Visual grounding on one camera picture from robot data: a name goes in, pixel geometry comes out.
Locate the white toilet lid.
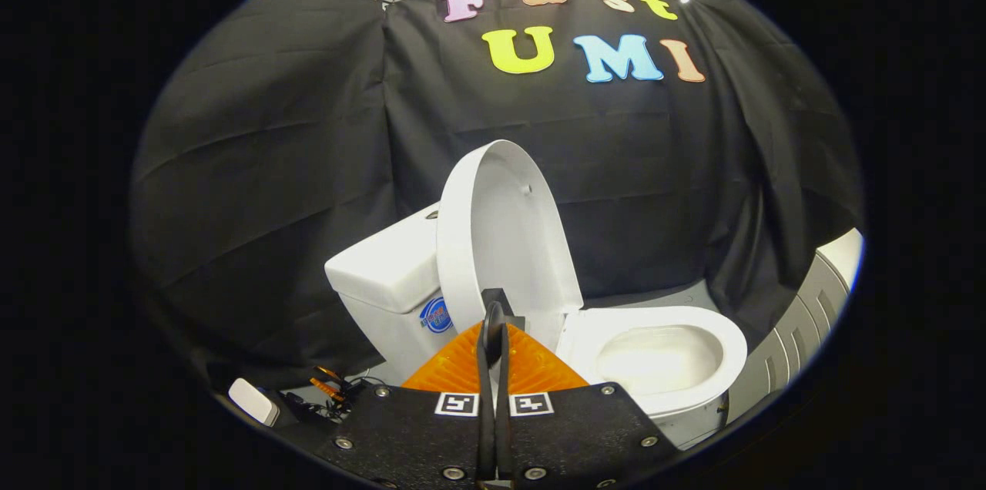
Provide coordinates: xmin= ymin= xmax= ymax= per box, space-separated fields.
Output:
xmin=436 ymin=139 xmax=584 ymax=352

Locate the black backdrop cloth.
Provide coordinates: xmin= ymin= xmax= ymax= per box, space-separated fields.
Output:
xmin=129 ymin=0 xmax=864 ymax=391

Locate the white ceramic toilet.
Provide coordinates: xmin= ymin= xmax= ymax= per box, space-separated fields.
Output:
xmin=324 ymin=201 xmax=748 ymax=448

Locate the white drawer cabinet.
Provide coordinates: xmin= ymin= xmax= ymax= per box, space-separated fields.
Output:
xmin=728 ymin=228 xmax=864 ymax=421

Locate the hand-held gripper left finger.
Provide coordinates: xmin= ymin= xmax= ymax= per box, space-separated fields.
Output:
xmin=320 ymin=288 xmax=495 ymax=490

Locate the white power adapter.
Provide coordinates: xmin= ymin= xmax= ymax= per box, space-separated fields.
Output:
xmin=228 ymin=378 xmax=281 ymax=428

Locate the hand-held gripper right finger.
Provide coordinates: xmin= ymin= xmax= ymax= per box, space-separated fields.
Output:
xmin=493 ymin=288 xmax=682 ymax=490

